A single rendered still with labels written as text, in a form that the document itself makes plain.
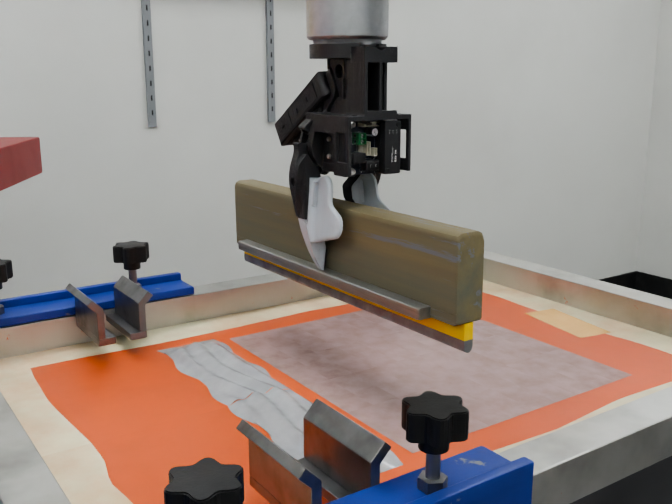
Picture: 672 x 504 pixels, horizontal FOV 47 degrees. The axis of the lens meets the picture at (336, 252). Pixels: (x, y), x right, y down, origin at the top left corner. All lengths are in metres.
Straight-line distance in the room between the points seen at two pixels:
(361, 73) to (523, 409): 0.35
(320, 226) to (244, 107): 2.25
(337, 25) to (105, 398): 0.42
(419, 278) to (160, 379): 0.32
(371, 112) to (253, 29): 2.31
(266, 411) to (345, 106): 0.29
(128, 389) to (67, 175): 1.96
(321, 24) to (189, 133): 2.19
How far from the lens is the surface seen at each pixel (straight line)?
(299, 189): 0.73
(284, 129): 0.79
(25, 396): 0.83
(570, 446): 0.63
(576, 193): 4.29
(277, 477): 0.54
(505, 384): 0.81
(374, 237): 0.69
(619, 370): 0.88
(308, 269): 0.76
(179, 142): 2.85
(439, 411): 0.49
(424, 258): 0.64
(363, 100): 0.68
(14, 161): 1.87
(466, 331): 0.63
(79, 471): 0.67
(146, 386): 0.81
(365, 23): 0.70
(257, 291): 1.03
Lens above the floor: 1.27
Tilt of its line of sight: 13 degrees down
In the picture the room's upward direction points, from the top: straight up
